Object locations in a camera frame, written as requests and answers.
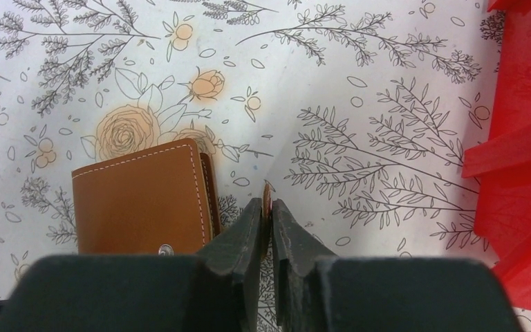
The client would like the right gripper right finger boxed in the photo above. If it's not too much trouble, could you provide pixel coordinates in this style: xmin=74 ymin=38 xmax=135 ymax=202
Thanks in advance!
xmin=271 ymin=200 xmax=522 ymax=331

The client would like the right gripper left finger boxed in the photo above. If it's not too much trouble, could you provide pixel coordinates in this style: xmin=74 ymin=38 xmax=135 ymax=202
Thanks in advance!
xmin=0 ymin=198 xmax=262 ymax=331

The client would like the brown leather card holder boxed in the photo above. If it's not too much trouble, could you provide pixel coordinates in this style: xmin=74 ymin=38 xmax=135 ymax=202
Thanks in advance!
xmin=71 ymin=138 xmax=224 ymax=258

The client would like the red plastic bin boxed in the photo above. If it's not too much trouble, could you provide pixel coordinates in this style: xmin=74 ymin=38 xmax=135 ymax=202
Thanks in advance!
xmin=462 ymin=1 xmax=531 ymax=311

